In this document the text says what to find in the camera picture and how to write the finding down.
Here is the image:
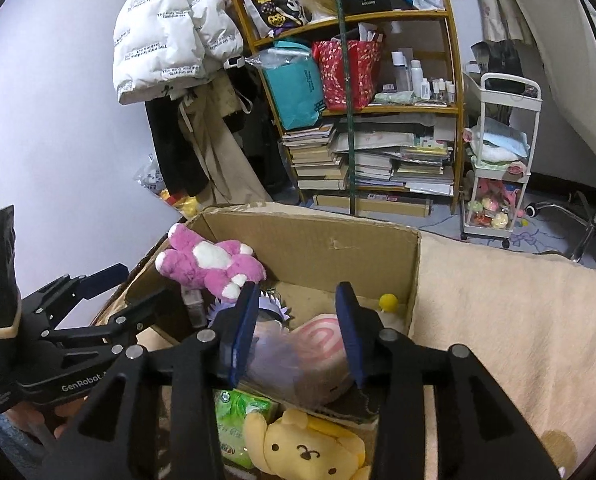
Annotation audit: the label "teal bag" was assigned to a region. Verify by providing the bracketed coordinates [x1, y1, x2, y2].
[262, 40, 325, 131]

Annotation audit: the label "black hanging garment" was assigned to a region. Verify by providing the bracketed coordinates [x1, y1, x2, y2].
[144, 92, 209, 198]

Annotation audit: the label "white trolley cart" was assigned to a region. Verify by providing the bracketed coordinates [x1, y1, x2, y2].
[460, 72, 543, 250]

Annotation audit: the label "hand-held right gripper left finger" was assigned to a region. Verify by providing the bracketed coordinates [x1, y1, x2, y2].
[43, 281, 263, 480]

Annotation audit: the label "black handbag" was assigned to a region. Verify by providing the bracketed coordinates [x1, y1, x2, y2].
[472, 40, 524, 95]

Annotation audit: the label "white puffer jacket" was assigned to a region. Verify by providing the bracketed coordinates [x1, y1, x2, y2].
[113, 0, 245, 106]

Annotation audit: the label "person's left hand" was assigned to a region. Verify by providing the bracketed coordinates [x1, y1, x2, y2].
[3, 400, 79, 441]

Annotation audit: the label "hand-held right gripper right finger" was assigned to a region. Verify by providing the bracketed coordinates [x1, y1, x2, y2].
[334, 281, 563, 480]

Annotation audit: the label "pink swirl roll plush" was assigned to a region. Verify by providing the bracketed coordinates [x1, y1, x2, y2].
[288, 312, 359, 403]

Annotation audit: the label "printed tote bag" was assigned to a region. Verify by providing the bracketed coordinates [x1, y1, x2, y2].
[233, 0, 311, 38]

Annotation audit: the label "row of cosmetic bottles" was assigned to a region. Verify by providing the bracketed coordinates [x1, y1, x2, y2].
[390, 50, 457, 103]

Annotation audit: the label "beige trousers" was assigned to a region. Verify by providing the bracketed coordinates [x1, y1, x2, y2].
[178, 77, 273, 206]

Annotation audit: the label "pile of papers and booklets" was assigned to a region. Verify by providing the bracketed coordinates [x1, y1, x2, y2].
[328, 120, 457, 196]

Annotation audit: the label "office chair base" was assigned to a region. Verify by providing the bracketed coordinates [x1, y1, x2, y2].
[522, 192, 596, 268]

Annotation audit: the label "pink plush bear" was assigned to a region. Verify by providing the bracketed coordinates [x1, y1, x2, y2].
[155, 224, 267, 303]

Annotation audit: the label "long flat brown box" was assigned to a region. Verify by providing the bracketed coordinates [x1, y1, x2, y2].
[313, 194, 433, 218]

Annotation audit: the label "folded blue cloth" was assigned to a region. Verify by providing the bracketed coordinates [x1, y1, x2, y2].
[470, 127, 531, 163]

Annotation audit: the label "wooden shelf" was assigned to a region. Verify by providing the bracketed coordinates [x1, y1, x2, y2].
[228, 0, 466, 211]

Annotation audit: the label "green tissue packet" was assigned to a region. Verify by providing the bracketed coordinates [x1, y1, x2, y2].
[214, 389, 279, 471]

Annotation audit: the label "pile of small plush toys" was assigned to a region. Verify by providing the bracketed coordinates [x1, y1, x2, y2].
[465, 177, 523, 231]

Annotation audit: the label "plastic bag of toys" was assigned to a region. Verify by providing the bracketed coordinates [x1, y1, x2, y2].
[133, 155, 201, 221]

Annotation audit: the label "floral curtain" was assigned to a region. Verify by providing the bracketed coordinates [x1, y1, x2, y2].
[470, 0, 533, 46]

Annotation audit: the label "white-haired plush doll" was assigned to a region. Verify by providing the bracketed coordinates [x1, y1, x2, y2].
[205, 294, 303, 386]

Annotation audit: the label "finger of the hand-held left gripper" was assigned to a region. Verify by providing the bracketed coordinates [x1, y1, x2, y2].
[20, 262, 130, 328]
[43, 287, 183, 361]

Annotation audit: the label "red patterned bag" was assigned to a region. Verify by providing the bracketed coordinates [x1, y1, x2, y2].
[312, 39, 385, 112]

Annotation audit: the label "yellow plush dog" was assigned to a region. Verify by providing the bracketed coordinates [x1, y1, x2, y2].
[243, 407, 373, 480]

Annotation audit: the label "green pole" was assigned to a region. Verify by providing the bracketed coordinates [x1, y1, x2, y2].
[330, 0, 359, 215]

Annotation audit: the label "printed cardboard box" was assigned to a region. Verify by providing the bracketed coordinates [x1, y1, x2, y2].
[90, 201, 423, 480]

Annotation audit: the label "stack of books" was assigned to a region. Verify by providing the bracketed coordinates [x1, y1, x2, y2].
[280, 122, 351, 192]

